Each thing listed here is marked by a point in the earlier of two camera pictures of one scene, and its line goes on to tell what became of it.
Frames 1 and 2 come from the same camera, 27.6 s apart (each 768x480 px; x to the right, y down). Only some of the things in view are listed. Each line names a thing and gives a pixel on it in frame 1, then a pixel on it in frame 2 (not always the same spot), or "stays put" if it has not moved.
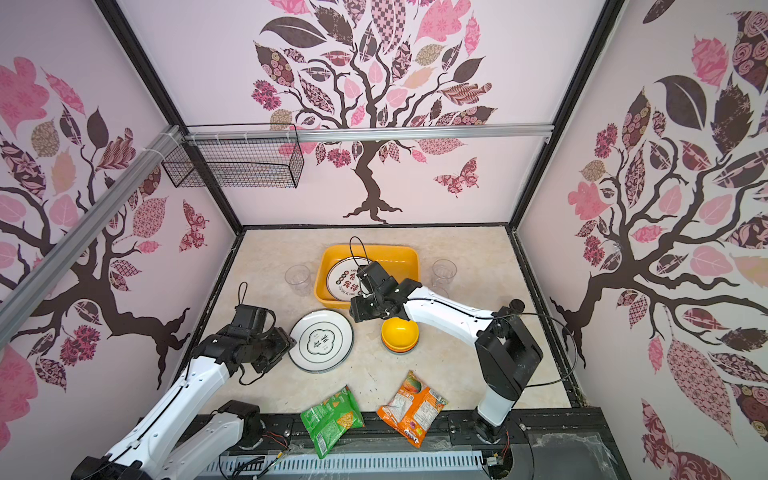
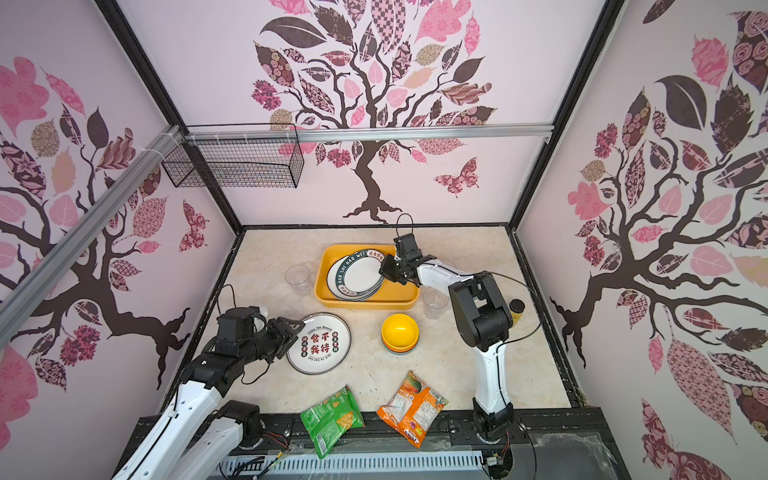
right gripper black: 359,313 → 385,269
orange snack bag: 413,409 stays put
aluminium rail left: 23,298 stays put
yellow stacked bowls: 399,335 stays put
